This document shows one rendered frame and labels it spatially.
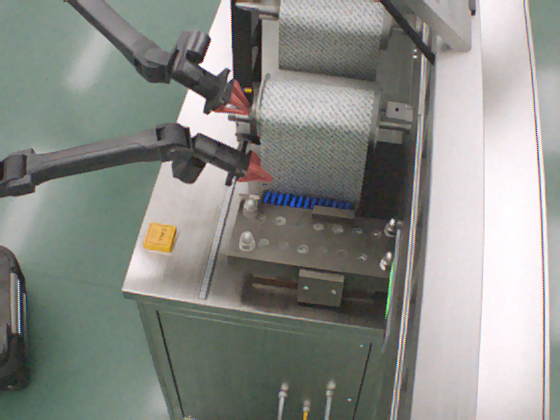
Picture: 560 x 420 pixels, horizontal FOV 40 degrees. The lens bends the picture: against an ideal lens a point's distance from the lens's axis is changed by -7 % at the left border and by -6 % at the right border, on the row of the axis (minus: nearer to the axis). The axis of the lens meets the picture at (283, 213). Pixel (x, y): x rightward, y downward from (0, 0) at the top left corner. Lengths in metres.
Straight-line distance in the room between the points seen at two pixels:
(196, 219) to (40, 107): 1.82
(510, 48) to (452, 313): 0.85
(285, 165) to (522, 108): 0.57
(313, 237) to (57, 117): 2.03
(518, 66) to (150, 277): 0.99
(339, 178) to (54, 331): 1.48
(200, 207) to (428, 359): 1.17
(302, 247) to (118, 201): 1.55
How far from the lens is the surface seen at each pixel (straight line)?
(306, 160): 1.81
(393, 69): 2.43
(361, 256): 1.82
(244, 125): 1.91
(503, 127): 1.56
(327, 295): 1.84
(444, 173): 1.16
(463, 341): 1.01
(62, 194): 3.34
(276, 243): 1.82
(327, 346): 1.98
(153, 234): 1.99
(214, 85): 1.76
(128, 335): 2.91
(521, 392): 1.24
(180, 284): 1.93
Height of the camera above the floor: 2.52
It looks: 53 degrees down
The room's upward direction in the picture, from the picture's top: 1 degrees clockwise
